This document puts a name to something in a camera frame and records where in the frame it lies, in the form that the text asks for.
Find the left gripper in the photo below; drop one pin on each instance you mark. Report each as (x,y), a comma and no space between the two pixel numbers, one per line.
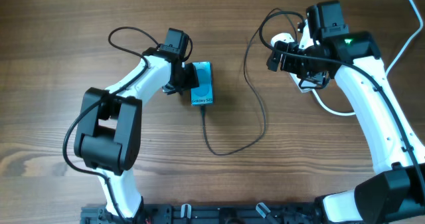
(191,82)

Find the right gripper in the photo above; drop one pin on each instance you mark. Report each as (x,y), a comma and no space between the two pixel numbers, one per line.
(287,65)

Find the blue Galaxy smartphone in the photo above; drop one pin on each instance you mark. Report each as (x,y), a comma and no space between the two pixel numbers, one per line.
(203,94)

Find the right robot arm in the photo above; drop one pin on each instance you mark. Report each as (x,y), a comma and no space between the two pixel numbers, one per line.
(328,50)

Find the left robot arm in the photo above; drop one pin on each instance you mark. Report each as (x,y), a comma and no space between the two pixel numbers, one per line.
(108,128)

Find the white power strip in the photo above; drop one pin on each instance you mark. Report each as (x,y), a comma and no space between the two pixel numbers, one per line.
(288,39)

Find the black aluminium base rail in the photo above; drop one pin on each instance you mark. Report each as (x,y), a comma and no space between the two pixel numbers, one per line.
(296,213)

